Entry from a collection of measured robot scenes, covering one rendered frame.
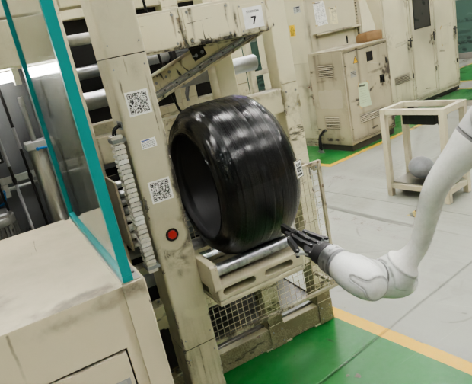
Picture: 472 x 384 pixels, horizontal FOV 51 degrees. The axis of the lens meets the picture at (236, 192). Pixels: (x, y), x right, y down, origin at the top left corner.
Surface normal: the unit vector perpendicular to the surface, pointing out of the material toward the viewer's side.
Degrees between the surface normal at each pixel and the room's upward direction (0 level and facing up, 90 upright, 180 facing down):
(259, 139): 56
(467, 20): 90
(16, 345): 90
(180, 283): 90
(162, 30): 90
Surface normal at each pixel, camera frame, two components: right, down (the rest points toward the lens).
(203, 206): 0.27, -0.40
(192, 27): 0.47, 0.18
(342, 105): -0.77, 0.33
